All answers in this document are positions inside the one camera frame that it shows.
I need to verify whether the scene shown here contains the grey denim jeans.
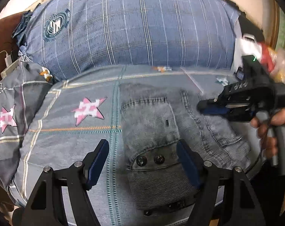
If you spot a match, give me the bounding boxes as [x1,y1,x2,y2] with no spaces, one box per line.
[119,83,251,210]

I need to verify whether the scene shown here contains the person's right hand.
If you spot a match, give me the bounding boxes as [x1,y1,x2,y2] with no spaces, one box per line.
[250,109,285,159]

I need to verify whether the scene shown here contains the black box blue label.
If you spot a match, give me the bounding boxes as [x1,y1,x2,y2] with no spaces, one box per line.
[235,66,245,81]

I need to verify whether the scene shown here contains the clear plastic bag of items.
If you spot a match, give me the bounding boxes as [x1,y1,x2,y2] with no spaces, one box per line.
[269,48,285,83]

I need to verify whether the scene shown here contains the red plastic bag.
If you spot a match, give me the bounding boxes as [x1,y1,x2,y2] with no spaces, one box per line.
[258,42,277,73]

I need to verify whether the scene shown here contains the grey star-pattern bed sheet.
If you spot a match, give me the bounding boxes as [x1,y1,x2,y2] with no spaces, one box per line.
[7,64,265,226]

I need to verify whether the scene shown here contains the grey star-pattern pillow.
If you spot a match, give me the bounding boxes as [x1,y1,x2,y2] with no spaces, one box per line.
[0,62,54,190]

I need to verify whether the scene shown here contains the blue plaid folded quilt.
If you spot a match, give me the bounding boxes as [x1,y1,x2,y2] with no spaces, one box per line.
[12,0,240,80]

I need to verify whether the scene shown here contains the beige power strip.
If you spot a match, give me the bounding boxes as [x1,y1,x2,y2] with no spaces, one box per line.
[1,59,20,79]

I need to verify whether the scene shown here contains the brown wooden nightstand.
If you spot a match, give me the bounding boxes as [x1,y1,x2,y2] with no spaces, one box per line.
[0,12,24,80]

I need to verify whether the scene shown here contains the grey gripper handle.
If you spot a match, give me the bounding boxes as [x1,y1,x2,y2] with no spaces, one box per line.
[255,110,285,176]

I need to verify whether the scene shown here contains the white charger with cable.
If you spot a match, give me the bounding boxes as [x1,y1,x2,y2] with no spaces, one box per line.
[0,50,14,92]

